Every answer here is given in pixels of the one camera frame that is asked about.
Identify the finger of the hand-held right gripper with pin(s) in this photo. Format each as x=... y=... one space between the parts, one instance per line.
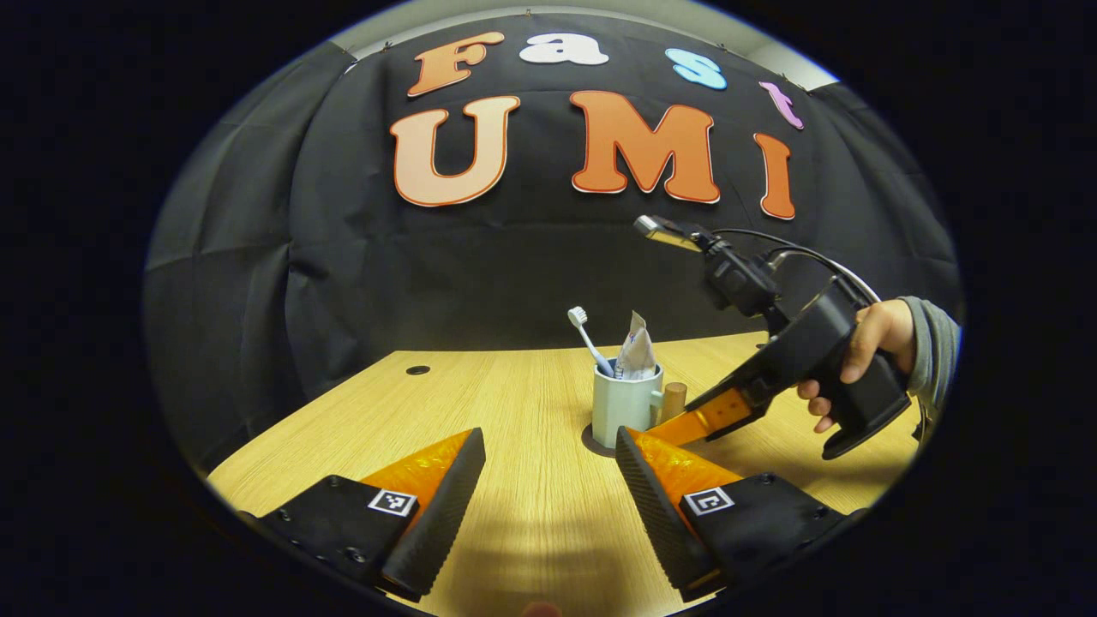
x=707 y=418

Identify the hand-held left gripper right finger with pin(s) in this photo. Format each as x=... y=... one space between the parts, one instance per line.
x=651 y=506

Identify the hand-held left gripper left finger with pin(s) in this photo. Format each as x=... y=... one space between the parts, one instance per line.
x=454 y=497

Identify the dark brown round coaster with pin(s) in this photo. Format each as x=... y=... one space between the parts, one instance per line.
x=588 y=441

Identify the white toothpaste tube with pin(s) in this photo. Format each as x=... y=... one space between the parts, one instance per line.
x=636 y=356

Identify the white toothbrush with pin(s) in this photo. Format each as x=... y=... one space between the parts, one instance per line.
x=591 y=343

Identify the wooden desktop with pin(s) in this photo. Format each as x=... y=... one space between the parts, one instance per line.
x=523 y=411

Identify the black backdrop cloth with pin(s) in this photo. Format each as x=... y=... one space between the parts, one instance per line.
x=514 y=266

